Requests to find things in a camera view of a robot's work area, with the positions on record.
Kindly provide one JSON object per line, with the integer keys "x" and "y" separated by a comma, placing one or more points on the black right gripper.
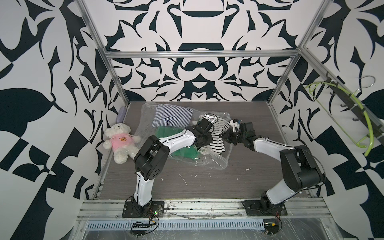
{"x": 227, "y": 137}

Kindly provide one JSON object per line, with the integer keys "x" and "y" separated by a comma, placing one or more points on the black electronics board right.
{"x": 271, "y": 229}

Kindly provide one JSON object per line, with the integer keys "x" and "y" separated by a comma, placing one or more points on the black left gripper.
{"x": 209, "y": 139}

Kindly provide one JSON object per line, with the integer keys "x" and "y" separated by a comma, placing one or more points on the green clothes hanger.
{"x": 347, "y": 111}

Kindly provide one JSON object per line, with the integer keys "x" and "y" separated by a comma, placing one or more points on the black electronics board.
{"x": 271, "y": 229}
{"x": 140, "y": 229}

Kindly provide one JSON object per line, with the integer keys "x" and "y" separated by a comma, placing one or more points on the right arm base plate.
{"x": 263, "y": 207}

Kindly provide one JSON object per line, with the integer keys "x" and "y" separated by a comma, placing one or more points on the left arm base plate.
{"x": 132, "y": 209}

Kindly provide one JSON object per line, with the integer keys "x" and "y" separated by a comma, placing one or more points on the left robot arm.
{"x": 152, "y": 156}

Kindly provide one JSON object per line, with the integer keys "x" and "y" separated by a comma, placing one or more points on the green garment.
{"x": 186, "y": 152}

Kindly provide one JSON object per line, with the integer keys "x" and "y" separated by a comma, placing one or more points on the black wall hook rack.
{"x": 361, "y": 110}

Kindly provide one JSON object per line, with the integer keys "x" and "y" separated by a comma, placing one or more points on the black electronics board left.
{"x": 140, "y": 229}

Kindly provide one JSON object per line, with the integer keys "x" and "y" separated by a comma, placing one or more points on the white slotted cable duct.
{"x": 211, "y": 224}

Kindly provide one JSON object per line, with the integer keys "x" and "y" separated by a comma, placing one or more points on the clear plastic vacuum bag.
{"x": 212, "y": 160}

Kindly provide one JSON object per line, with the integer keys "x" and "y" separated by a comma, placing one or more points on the blue white striped garment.
{"x": 172, "y": 116}

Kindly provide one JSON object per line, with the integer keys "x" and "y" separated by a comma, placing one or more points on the aluminium frame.
{"x": 261, "y": 51}

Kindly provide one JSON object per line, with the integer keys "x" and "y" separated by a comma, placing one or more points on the black white striped tank top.
{"x": 220, "y": 126}

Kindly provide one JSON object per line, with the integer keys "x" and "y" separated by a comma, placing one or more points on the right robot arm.
{"x": 300, "y": 168}

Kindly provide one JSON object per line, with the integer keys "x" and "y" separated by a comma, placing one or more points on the white teddy bear pink shirt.
{"x": 122, "y": 143}

